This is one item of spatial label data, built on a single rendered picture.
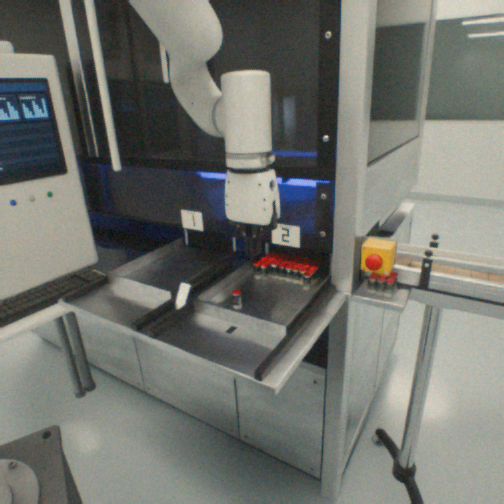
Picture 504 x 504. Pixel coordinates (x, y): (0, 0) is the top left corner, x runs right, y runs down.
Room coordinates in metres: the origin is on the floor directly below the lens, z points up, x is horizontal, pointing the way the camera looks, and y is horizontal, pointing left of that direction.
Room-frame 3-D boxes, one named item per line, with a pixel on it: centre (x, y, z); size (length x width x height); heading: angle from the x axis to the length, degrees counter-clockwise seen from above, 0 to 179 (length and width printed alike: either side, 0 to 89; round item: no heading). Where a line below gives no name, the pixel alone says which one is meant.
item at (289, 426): (1.83, 0.34, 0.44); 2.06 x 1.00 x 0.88; 57
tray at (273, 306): (0.88, -0.05, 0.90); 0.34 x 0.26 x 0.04; 148
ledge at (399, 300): (0.87, -0.36, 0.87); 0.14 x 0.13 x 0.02; 147
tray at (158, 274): (1.06, 0.24, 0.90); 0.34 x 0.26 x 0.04; 147
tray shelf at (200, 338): (0.91, 0.13, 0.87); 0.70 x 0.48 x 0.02; 57
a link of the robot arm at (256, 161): (0.68, 0.00, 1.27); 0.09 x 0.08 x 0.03; 57
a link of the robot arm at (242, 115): (0.68, 0.00, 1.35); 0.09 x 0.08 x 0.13; 42
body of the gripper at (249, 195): (0.68, 0.00, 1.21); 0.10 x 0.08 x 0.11; 57
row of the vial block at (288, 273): (0.95, -0.09, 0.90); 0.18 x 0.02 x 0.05; 58
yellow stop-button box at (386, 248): (0.84, -0.32, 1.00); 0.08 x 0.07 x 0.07; 147
